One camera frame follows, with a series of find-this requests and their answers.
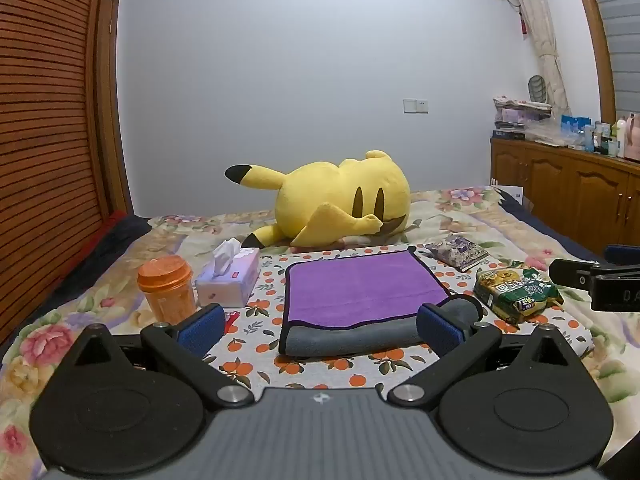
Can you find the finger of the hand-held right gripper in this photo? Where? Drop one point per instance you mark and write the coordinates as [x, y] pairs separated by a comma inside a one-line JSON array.
[[570, 272]]

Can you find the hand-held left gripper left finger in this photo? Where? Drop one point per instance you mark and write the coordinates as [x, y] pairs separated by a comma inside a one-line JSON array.
[[202, 331]]

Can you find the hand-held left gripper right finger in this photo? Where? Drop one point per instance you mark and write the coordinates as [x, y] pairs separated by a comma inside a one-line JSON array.
[[440, 331]]

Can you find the purple and grey towel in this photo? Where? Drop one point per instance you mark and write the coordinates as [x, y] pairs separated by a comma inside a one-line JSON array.
[[360, 285]]

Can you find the small red item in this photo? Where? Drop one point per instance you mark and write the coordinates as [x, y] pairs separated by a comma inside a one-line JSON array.
[[231, 321]]

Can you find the orange plastic jar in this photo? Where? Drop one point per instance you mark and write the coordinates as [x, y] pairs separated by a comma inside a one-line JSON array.
[[167, 292]]

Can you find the white tissue box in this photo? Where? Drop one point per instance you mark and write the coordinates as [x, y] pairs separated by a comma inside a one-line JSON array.
[[230, 282]]

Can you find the green snack packet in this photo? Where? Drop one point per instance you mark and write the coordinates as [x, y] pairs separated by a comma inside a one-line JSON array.
[[515, 290]]

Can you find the orange fruit print cloth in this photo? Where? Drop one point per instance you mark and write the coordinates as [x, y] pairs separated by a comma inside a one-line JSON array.
[[260, 320]]

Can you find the purple printed packet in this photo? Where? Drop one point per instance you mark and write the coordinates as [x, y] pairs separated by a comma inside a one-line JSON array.
[[457, 251]]

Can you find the wooden cabinet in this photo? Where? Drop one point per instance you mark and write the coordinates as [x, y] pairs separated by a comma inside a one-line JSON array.
[[550, 185]]

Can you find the white cardboard box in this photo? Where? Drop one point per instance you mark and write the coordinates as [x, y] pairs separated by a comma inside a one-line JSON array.
[[510, 192]]

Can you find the blue box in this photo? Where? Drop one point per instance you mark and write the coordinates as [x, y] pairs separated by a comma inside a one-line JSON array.
[[575, 132]]

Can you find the white bottle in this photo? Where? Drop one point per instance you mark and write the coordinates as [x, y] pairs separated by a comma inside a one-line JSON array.
[[621, 137]]

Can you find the pink bag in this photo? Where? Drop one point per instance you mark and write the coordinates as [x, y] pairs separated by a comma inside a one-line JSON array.
[[634, 137]]

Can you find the pile of plastic bags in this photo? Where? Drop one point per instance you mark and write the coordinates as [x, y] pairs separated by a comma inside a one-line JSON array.
[[525, 120]]

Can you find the yellow plush toy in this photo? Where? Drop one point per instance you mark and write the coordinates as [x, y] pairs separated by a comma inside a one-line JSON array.
[[325, 185]]

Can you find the grey hand fan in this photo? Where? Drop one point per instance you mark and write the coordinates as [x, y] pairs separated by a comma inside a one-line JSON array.
[[538, 89]]

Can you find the beige curtain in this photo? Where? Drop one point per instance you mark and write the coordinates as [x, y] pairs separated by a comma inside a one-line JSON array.
[[542, 35]]

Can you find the wooden slatted wardrobe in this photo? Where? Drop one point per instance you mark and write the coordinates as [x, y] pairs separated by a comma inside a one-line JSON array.
[[45, 135]]

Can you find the grey window blind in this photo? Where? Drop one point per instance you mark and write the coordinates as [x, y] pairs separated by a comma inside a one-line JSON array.
[[620, 20]]

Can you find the white wall switch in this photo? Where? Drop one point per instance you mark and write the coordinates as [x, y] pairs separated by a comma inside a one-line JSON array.
[[415, 105]]

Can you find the wooden window frame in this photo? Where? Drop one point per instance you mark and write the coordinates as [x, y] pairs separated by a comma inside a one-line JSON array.
[[597, 35]]

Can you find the red wall hanging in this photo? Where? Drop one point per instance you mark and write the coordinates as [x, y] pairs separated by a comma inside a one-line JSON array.
[[523, 22]]

